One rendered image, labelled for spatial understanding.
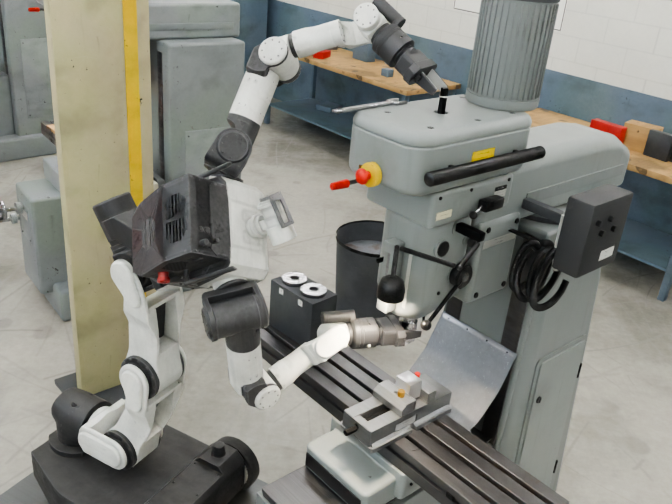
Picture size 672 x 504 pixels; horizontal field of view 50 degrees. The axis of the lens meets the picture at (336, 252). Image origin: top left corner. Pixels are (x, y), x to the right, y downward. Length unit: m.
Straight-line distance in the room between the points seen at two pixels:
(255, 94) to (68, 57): 1.37
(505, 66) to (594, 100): 4.54
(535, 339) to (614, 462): 1.63
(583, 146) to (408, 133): 0.80
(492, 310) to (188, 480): 1.15
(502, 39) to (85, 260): 2.22
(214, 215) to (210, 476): 1.08
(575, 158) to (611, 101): 4.13
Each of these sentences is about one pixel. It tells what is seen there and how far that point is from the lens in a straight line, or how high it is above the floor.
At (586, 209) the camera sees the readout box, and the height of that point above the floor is 1.71.
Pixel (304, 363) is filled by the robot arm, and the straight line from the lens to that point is 2.03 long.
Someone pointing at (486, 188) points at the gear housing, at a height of 1.71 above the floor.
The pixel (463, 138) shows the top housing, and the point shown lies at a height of 1.87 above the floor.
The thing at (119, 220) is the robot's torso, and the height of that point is 1.52.
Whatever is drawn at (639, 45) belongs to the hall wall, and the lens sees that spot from 6.32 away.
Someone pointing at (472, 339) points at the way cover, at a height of 1.07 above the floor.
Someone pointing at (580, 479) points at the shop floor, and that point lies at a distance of 3.76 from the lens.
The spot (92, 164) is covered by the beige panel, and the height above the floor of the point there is 1.23.
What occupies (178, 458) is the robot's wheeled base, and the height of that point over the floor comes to 0.57.
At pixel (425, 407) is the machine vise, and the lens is 2.25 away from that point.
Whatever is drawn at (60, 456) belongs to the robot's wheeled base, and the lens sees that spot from 2.73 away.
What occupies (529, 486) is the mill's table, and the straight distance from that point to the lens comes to 2.18.
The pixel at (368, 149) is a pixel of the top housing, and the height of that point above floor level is 1.81.
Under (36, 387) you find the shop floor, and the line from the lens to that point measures 4.04.
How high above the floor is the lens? 2.35
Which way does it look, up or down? 26 degrees down
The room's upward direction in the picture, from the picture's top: 5 degrees clockwise
